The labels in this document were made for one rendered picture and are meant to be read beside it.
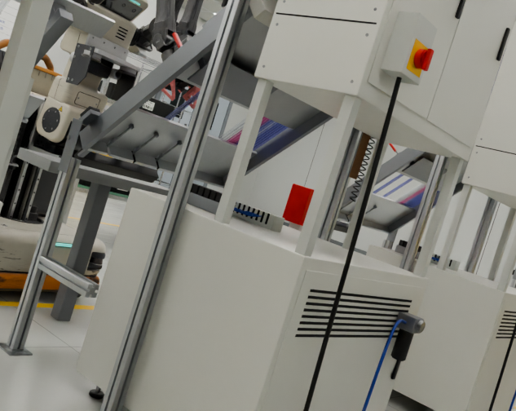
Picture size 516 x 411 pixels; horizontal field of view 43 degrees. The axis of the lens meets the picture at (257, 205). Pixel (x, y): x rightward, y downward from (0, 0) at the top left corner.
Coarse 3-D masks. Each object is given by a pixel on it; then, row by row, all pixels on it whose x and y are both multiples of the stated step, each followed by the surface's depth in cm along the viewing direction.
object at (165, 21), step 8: (160, 0) 221; (168, 0) 220; (160, 8) 221; (168, 8) 220; (160, 16) 220; (168, 16) 219; (160, 24) 219; (168, 24) 219; (152, 32) 220; (160, 32) 218; (168, 32) 221; (152, 40) 220; (168, 40) 218
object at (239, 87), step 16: (240, 32) 184; (256, 32) 186; (240, 48) 190; (256, 48) 192; (192, 64) 191; (240, 64) 197; (256, 64) 200; (192, 80) 191; (240, 80) 198; (256, 80) 200; (224, 96) 210; (240, 96) 206; (272, 96) 218; (288, 96) 221; (272, 112) 227; (288, 112) 230; (304, 112) 233
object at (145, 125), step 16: (144, 112) 206; (144, 128) 213; (160, 128) 216; (176, 128) 218; (112, 144) 216; (128, 144) 219; (160, 144) 225; (208, 144) 234; (224, 144) 237; (176, 160) 237; (208, 160) 244; (224, 160) 248
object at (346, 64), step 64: (320, 0) 157; (384, 0) 146; (448, 0) 165; (512, 0) 193; (320, 64) 154; (384, 64) 149; (448, 64) 174; (256, 128) 167; (384, 128) 152; (448, 128) 184; (320, 192) 150; (448, 192) 199; (320, 320) 160; (384, 320) 186; (320, 384) 169; (384, 384) 198
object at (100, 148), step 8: (96, 144) 210; (104, 144) 214; (104, 152) 212; (112, 152) 215; (120, 152) 218; (128, 152) 221; (136, 152) 225; (128, 160) 220; (136, 160) 223; (144, 160) 226; (152, 160) 230; (160, 160) 233; (160, 168) 231; (168, 168) 235; (200, 176) 248; (208, 176) 253; (216, 176) 257; (216, 184) 255
